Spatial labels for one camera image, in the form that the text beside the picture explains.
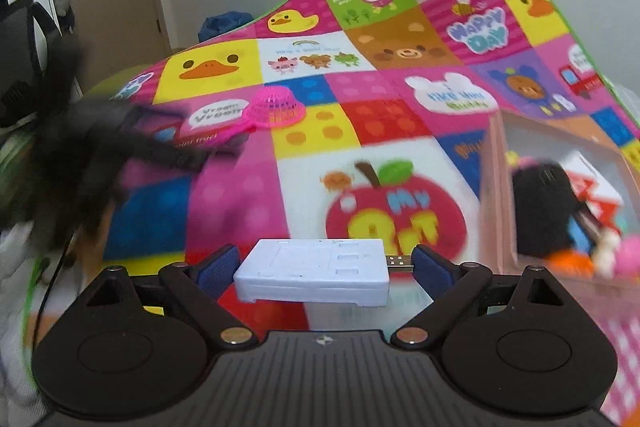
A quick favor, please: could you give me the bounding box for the pink cardboard box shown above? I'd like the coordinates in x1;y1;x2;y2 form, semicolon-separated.
477;107;640;288

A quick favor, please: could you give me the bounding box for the black and orange plush doll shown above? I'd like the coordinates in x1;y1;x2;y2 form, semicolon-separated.
507;152;596;278

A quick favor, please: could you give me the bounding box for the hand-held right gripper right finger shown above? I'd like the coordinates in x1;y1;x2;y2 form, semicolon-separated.
390;244;571;349

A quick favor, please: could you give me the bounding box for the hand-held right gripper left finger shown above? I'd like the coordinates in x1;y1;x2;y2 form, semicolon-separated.
82;244;253;349

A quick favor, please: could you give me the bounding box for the white usb hub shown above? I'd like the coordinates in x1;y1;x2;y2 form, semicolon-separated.
233;238;415;309

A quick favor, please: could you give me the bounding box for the colourful printed play mat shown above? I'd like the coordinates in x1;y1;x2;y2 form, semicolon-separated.
22;0;640;427

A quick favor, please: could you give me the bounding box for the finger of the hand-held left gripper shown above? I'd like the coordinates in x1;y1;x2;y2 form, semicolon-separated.
120;106;246;172

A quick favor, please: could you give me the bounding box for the red and white card box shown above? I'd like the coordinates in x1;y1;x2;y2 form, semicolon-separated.
565;152;628;233

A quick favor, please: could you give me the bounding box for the black chair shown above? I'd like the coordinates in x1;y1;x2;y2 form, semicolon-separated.
0;0;76;128

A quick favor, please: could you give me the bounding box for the pink pig toy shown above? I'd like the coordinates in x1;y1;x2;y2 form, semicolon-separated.
612;234;640;280

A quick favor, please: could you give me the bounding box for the blue bag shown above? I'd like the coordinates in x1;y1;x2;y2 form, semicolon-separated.
197;11;253;44

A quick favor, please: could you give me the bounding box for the pink plastic net scoop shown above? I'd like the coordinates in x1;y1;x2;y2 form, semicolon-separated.
215;87;307;145

